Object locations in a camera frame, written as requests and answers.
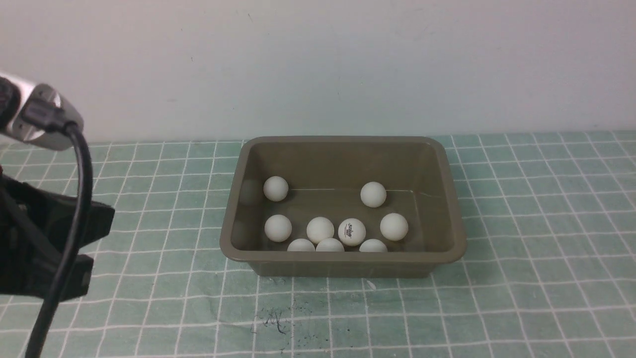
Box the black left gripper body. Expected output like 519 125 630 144
0 175 115 301

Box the white ping-pong ball with print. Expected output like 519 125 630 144
264 214 292 243

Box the olive green plastic bin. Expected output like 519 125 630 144
220 136 468 278

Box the white ping-pong ball red logo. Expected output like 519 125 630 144
337 218 367 247

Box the green checkered tablecloth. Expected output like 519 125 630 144
0 131 636 358

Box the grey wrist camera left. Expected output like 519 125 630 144
0 71 84 151

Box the black camera cable left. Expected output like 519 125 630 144
22 99 94 358

